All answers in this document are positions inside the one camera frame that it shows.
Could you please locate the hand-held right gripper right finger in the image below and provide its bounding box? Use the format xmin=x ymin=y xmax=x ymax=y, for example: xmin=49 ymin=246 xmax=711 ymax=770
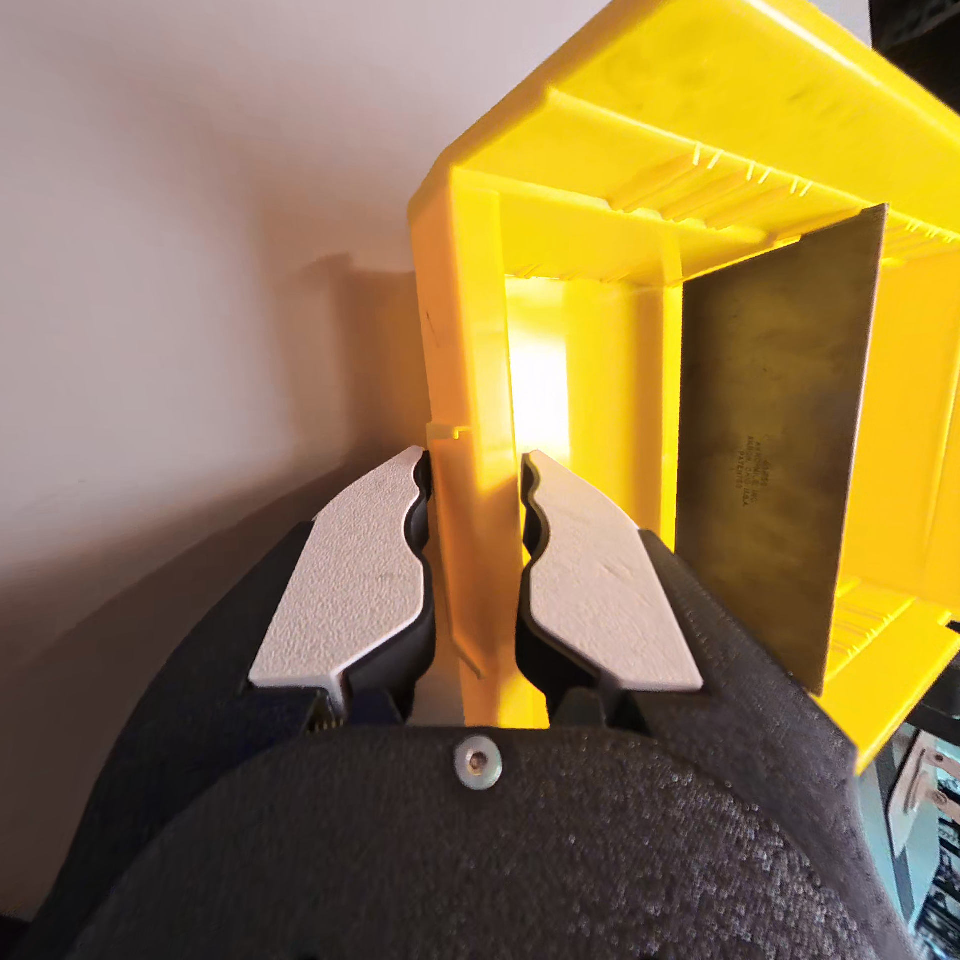
xmin=516 ymin=450 xmax=706 ymax=725

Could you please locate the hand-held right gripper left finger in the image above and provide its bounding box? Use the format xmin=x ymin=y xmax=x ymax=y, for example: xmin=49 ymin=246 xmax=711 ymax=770
xmin=247 ymin=446 xmax=438 ymax=725

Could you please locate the yellow storage bin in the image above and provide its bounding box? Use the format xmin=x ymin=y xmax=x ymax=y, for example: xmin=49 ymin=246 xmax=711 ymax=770
xmin=407 ymin=0 xmax=960 ymax=775

